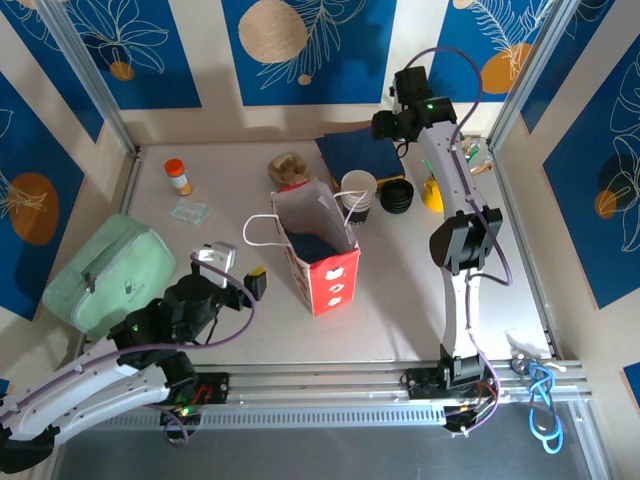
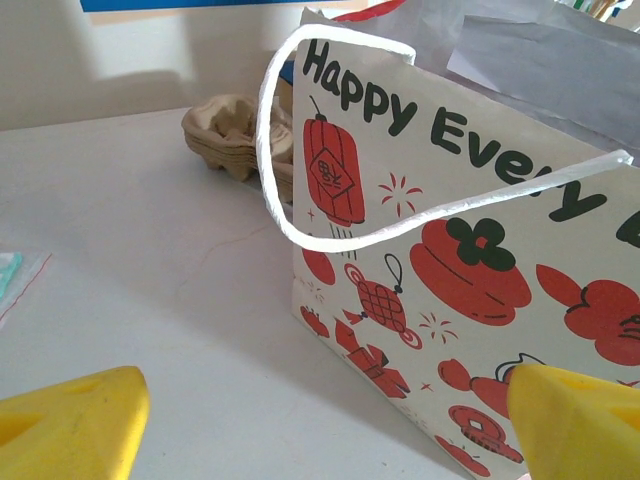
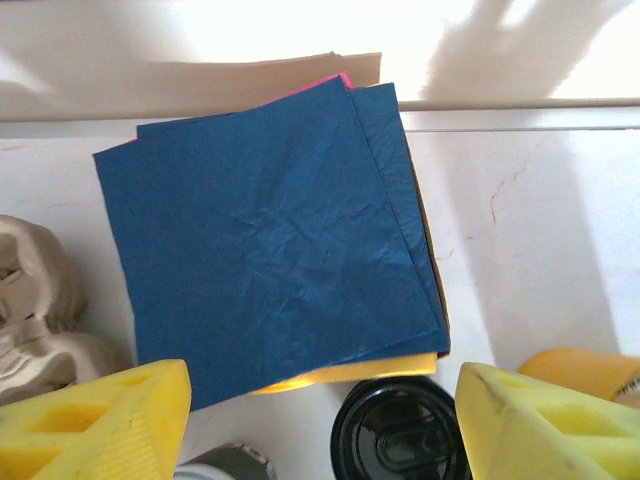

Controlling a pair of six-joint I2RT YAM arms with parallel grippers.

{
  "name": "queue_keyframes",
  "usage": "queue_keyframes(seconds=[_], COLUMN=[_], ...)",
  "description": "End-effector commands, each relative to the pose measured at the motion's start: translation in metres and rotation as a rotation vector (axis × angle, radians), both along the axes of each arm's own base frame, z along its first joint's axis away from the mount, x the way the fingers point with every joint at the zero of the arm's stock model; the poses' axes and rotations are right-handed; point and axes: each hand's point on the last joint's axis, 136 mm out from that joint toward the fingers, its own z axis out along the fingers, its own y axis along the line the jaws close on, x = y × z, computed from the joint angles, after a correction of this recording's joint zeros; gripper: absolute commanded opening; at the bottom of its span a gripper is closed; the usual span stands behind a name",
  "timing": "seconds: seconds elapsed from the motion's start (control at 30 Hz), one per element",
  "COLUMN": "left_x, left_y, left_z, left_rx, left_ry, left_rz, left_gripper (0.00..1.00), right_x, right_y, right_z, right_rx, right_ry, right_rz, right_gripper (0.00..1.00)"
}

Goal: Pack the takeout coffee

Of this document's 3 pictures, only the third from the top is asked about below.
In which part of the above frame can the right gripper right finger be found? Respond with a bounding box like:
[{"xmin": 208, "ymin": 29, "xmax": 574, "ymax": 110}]
[{"xmin": 454, "ymin": 362, "xmax": 640, "ymax": 480}]

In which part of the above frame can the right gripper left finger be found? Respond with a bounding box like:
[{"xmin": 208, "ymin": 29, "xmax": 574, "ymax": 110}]
[{"xmin": 0, "ymin": 358, "xmax": 193, "ymax": 480}]

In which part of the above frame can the yellow utensil cup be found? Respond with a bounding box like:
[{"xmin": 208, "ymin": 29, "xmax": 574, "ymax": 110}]
[{"xmin": 517, "ymin": 348, "xmax": 640, "ymax": 402}]

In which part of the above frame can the brown pulp cup carrier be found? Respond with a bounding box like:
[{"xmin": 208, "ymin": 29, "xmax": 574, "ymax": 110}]
[{"xmin": 0, "ymin": 214, "xmax": 120, "ymax": 407}]

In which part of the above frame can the stack of paper cups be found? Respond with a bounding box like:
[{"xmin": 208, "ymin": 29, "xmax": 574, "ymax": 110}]
[{"xmin": 174, "ymin": 442, "xmax": 279, "ymax": 480}]

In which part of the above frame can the stack of black lids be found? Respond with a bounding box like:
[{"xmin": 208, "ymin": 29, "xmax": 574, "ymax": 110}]
[{"xmin": 330, "ymin": 378, "xmax": 474, "ymax": 480}]

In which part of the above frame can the yellow paper napkin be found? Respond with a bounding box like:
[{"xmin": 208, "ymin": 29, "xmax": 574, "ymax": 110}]
[{"xmin": 249, "ymin": 352, "xmax": 437, "ymax": 397}]

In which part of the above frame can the navy paper napkin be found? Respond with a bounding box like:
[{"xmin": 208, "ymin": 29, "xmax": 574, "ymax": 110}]
[
  {"xmin": 92, "ymin": 82, "xmax": 442, "ymax": 414},
  {"xmin": 135, "ymin": 82, "xmax": 452, "ymax": 362}
]

